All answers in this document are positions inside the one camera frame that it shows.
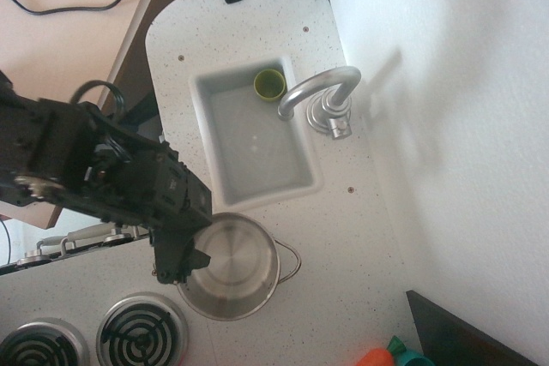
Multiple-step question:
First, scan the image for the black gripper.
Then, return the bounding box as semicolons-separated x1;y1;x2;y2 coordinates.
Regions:
85;134;214;286

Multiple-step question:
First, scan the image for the stainless steel pot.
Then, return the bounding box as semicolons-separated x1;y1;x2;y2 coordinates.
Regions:
178;213;302;321

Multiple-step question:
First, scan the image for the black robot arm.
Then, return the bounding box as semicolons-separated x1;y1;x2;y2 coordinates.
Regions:
1;77;212;284

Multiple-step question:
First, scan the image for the right black stove burner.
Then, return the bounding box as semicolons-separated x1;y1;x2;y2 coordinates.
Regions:
96;293;190;365

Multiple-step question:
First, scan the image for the black stove burner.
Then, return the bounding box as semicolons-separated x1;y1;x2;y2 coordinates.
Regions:
96;293;190;365
1;318;90;365

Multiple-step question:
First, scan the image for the grey toy sink basin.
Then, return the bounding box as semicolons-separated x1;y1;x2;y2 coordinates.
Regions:
190;55;323;212

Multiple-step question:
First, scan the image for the silver stove knob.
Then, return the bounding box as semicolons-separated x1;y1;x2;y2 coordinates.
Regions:
16;249;51;267

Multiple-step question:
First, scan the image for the left black stove burner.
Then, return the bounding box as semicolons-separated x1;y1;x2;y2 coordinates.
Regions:
1;318;90;365

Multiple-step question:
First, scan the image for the green plastic cup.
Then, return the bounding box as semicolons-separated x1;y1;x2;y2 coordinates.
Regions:
253;69;287;102

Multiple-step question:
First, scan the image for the silver toy faucet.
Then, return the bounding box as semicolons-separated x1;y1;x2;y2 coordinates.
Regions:
278;66;361;140

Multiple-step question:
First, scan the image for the orange toy carrot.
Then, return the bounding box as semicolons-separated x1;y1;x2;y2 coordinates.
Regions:
355;348;395;366

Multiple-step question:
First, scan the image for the teal plastic cup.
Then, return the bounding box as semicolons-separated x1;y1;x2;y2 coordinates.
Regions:
387;335;434;366

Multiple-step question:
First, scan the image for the dark wooden board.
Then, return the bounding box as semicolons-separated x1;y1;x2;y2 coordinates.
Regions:
406;290;536;366

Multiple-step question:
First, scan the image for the grey oven door handle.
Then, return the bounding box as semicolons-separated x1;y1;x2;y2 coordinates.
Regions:
36;223;141;256

